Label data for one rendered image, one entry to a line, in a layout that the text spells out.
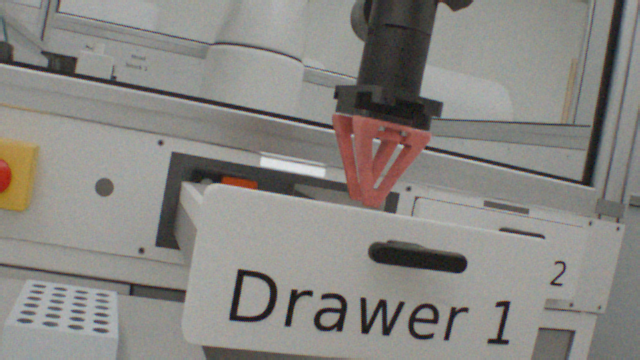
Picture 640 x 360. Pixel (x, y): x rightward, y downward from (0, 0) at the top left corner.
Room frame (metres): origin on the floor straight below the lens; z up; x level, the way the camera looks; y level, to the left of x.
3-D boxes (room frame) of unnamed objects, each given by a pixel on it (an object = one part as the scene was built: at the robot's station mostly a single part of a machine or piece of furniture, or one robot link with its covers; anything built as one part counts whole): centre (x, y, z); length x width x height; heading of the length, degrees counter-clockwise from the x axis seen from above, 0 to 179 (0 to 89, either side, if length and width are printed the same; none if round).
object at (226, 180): (1.11, 0.16, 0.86); 0.11 x 0.04 x 0.06; 108
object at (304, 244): (0.46, -0.07, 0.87); 0.29 x 0.02 x 0.11; 108
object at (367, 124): (0.55, -0.05, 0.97); 0.07 x 0.07 x 0.09; 19
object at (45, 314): (0.48, 0.18, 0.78); 0.12 x 0.08 x 0.04; 19
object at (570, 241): (0.84, -0.27, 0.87); 0.29 x 0.02 x 0.11; 108
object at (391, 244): (0.43, -0.07, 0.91); 0.07 x 0.04 x 0.01; 108
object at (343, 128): (0.55, -0.04, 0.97); 0.07 x 0.07 x 0.09; 19
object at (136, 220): (1.22, 0.14, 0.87); 1.02 x 0.95 x 0.14; 108
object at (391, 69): (0.55, -0.05, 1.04); 0.10 x 0.07 x 0.07; 19
